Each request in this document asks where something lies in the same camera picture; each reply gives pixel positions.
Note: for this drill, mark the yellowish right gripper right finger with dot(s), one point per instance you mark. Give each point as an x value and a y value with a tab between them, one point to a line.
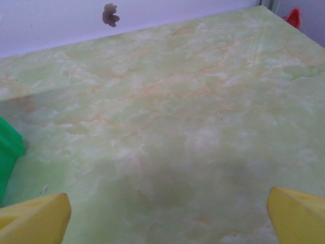
299	218

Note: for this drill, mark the yellowish right gripper left finger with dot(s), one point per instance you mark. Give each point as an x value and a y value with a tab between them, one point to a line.
33	221

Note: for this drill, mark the green plastic bin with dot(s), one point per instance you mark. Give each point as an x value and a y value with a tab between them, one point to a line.
7	142

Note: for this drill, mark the aluminium corner post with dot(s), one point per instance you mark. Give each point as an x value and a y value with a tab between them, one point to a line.
269	3

